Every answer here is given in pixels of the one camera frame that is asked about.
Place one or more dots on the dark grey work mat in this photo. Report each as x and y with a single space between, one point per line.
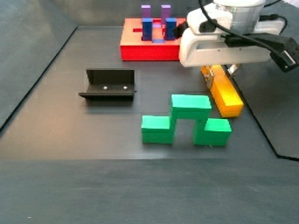
57 126

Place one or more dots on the blue U-shaped block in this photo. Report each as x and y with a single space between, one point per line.
157 31

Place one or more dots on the red slotted base board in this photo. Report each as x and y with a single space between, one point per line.
137 50

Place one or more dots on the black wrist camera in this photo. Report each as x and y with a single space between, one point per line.
283 48

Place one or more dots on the black angled metal bracket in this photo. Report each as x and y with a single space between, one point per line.
109 84

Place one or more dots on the green stepped arch block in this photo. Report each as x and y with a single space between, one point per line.
211 131

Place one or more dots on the purple U-shaped block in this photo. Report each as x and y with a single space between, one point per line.
157 13

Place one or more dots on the yellow long block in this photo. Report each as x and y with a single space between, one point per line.
224 93

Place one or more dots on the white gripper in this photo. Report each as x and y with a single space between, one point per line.
225 33

